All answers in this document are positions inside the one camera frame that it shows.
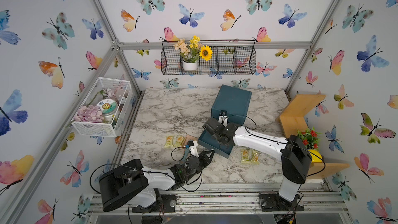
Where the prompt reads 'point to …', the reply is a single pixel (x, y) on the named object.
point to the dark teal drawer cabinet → (234, 100)
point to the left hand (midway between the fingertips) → (217, 152)
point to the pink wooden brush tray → (188, 138)
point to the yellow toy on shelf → (314, 158)
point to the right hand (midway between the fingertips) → (218, 129)
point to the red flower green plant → (310, 138)
